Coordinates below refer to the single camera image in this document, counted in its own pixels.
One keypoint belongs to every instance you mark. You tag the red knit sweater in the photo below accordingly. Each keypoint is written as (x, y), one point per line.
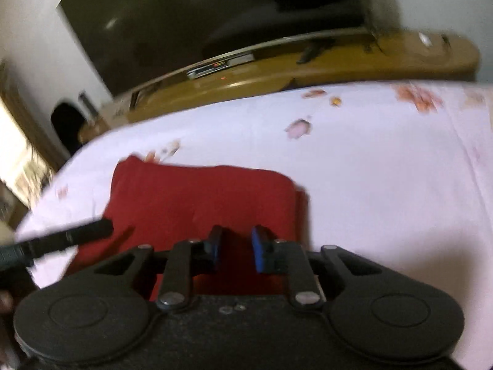
(200, 200)

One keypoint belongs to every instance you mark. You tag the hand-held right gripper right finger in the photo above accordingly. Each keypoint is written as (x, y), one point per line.
(259, 248)

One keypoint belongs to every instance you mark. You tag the black flat television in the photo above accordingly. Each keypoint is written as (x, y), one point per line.
(200, 15)

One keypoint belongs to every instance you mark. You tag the small white object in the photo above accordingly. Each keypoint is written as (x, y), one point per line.
(425, 39)

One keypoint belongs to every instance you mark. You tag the silver set-top box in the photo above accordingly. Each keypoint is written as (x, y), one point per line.
(219, 66)

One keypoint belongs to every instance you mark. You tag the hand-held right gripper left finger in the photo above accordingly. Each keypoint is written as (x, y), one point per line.
(213, 248)

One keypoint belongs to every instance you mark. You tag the wooden television stand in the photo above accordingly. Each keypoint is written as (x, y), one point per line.
(346, 65)

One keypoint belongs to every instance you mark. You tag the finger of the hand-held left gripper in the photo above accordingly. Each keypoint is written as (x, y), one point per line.
(77, 233)

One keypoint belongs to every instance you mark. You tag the floral pink bed sheet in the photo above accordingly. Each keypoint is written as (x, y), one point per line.
(366, 169)

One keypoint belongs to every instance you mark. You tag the dark rounded object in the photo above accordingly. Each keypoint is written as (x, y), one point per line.
(67, 123)

